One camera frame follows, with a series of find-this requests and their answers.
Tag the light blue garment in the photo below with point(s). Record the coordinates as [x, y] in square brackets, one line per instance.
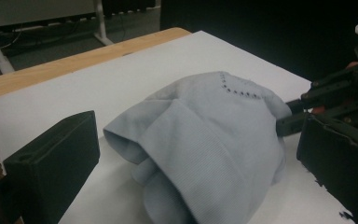
[211, 140]

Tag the white table mat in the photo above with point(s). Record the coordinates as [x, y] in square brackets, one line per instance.
[105, 84]

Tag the white metal stand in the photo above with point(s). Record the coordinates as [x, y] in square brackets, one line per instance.
[101, 25]

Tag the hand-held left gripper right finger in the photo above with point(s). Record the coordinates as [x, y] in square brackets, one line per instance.
[341, 168]

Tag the dark curtain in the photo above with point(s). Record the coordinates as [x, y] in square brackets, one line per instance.
[261, 31]

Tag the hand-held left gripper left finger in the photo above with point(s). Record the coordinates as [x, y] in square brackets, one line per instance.
[52, 165]

